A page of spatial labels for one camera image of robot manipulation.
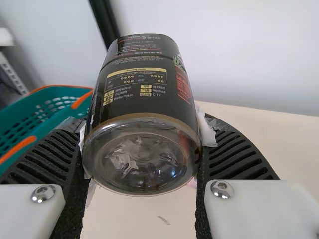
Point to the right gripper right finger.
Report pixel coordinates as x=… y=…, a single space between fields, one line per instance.
x=236 y=161

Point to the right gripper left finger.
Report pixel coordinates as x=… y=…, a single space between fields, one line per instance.
x=45 y=161

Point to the dark coffee bottle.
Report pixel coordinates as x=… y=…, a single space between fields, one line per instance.
x=142 y=119

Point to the teal shopping basket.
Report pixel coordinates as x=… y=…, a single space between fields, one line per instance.
x=30 y=109

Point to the white metal shelf rack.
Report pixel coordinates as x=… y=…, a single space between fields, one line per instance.
x=10 y=72

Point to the black post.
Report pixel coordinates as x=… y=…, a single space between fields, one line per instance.
x=103 y=22

